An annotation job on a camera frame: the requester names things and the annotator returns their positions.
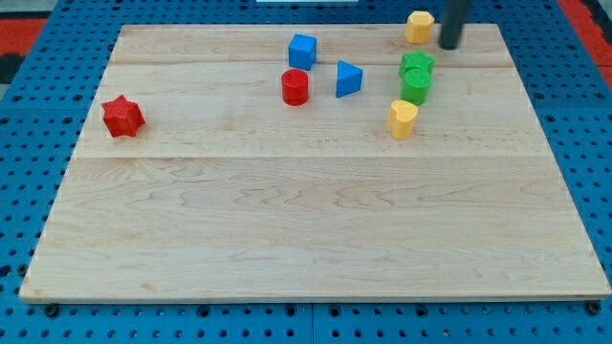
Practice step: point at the yellow hexagon block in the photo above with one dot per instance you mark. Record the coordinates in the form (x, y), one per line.
(418, 27)

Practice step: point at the blue cube block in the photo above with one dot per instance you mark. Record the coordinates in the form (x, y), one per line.
(302, 52)

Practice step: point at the green cylinder block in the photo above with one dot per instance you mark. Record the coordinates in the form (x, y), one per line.
(415, 86)

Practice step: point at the yellow heart block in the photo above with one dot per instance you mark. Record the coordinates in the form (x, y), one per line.
(402, 118)

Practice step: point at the red star block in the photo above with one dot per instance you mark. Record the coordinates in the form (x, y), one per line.
(122, 117)

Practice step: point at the blue triangle block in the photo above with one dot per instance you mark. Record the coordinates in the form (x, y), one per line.
(349, 79)

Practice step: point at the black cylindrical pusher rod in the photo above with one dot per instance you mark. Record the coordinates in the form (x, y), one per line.
(453, 22)

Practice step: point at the green star block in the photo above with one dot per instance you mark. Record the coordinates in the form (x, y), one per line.
(416, 60)

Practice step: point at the red cylinder block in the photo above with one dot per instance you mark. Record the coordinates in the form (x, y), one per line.
(295, 87)

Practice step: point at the wooden board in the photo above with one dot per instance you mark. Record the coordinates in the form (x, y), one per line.
(229, 195)

